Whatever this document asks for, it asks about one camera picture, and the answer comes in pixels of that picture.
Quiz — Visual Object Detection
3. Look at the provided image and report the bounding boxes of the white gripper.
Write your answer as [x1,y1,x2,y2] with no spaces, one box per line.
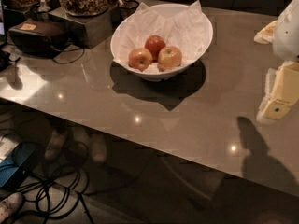
[256,0,299,122]

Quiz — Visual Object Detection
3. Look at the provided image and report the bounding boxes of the yellow-red apple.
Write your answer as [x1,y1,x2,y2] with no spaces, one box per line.
[128,48,153,72]
[158,46,182,71]

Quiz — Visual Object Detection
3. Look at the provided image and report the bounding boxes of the white bowl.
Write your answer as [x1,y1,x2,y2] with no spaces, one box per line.
[109,3,214,82]

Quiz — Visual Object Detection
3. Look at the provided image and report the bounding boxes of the red apple at back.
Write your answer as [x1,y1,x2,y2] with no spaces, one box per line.
[145,35,165,61]

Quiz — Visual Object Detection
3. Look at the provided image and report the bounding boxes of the white paper liner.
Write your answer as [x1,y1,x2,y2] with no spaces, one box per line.
[113,0,211,75]

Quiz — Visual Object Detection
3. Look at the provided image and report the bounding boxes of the black cup with scoop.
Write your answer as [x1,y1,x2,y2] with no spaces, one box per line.
[120,0,139,20]

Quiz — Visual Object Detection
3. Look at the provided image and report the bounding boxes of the white shoe under table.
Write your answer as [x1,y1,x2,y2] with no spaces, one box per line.
[44,130,68,161]
[91,133,107,163]

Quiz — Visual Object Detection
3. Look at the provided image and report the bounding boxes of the grey metal stand block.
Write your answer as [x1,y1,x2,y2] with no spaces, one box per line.
[50,7,112,49]

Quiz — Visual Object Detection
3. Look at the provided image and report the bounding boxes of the black box with label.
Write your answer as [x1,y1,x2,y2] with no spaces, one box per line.
[8,19,69,58]

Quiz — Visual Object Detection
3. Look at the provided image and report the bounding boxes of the metal scoop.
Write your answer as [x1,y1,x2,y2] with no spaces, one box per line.
[37,0,50,12]

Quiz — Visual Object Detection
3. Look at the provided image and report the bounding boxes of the blue box on floor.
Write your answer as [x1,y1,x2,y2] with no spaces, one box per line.
[0,143,36,190]

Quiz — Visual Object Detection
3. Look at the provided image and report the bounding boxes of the white shoe bottom left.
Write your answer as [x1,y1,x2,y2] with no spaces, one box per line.
[0,192,23,224]

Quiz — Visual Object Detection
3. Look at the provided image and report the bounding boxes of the black cable on table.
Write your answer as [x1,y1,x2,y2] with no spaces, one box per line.
[50,45,86,65]

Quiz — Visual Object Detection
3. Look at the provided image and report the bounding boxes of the black cables on floor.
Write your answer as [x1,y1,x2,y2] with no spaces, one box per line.
[8,140,96,224]

